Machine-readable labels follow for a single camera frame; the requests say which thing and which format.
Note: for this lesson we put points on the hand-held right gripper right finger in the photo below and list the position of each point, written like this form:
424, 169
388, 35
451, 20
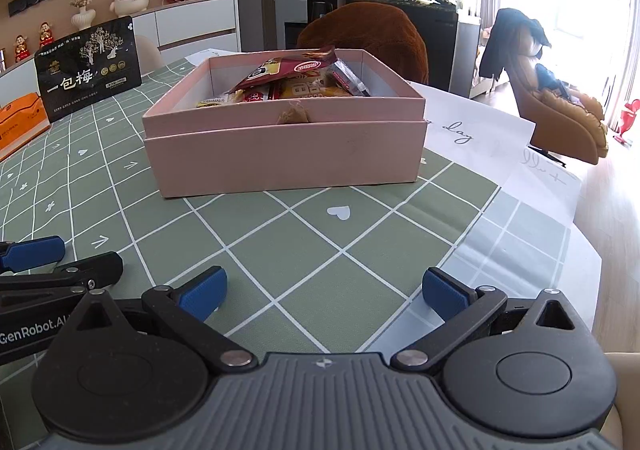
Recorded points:
447, 292

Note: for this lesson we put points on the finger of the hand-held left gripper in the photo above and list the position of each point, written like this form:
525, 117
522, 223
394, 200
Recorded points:
35, 254
95, 270

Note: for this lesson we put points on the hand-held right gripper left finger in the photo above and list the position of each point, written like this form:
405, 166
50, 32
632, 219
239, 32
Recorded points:
200, 295

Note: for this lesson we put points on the pink cardboard box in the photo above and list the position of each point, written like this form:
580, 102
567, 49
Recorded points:
280, 154

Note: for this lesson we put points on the white red rice cracker packet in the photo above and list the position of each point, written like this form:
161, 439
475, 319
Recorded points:
255, 95

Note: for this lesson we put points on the yellow panda snack packet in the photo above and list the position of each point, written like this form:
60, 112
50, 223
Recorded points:
310, 89

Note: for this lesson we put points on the large red snack bag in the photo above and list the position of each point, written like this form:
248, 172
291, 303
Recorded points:
285, 67

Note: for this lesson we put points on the green checked tablecloth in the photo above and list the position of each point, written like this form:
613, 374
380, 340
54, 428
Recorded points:
325, 280

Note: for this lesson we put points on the orange tissue box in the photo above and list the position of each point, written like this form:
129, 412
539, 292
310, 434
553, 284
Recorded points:
20, 127

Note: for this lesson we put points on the black standing snack bag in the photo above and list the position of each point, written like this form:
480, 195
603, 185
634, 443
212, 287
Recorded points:
90, 69

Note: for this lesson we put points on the red figurine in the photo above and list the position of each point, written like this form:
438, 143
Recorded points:
46, 35
21, 49

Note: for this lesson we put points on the beige chair back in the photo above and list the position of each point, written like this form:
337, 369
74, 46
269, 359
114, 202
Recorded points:
149, 54

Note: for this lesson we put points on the white vase with flowers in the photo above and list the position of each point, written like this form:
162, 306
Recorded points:
82, 17

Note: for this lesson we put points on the red toy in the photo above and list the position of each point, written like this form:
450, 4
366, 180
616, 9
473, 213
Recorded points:
631, 119

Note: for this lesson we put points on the black coat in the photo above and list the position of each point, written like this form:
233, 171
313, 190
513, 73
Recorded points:
515, 37

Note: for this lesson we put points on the brown chair back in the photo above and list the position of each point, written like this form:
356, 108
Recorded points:
365, 34

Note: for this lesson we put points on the black fish tank cabinet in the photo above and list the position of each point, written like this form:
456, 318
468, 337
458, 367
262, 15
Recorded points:
430, 19

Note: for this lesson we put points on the black water dispenser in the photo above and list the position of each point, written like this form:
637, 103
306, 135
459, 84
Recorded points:
317, 14

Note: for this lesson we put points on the white wooden wall cabinet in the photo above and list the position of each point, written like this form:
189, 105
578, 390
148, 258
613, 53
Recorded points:
200, 14

